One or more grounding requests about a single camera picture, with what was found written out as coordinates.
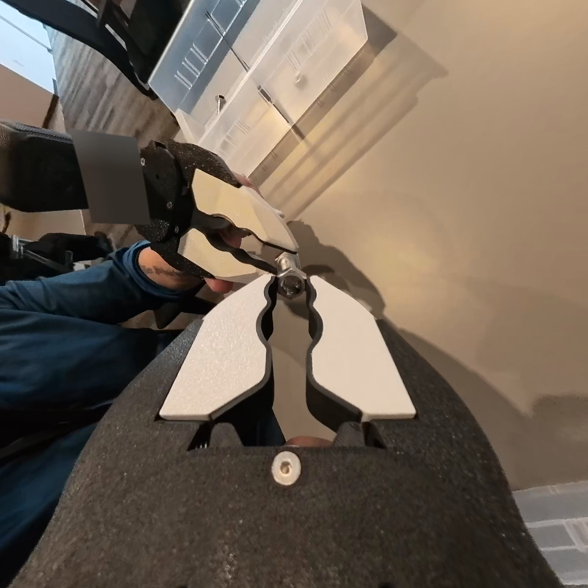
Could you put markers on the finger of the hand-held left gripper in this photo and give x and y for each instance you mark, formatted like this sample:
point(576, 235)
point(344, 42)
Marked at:
point(206, 255)
point(248, 211)

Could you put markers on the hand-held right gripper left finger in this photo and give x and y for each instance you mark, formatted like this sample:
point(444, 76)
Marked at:
point(220, 358)

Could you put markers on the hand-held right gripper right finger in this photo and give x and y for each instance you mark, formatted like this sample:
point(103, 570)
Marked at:
point(363, 363)

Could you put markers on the clear divided plastic bin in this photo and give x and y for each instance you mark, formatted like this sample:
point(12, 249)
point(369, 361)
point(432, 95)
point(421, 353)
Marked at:
point(257, 59)

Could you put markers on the person's left forearm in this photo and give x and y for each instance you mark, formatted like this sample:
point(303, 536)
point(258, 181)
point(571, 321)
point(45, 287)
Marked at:
point(165, 271)

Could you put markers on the person's left hand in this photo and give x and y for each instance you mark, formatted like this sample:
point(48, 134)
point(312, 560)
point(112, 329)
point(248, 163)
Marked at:
point(220, 285)

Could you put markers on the person's black office chair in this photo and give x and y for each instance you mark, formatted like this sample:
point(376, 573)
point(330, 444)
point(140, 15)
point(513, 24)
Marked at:
point(55, 252)

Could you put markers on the person's blue shirt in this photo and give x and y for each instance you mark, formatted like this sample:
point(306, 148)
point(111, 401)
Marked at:
point(69, 344)

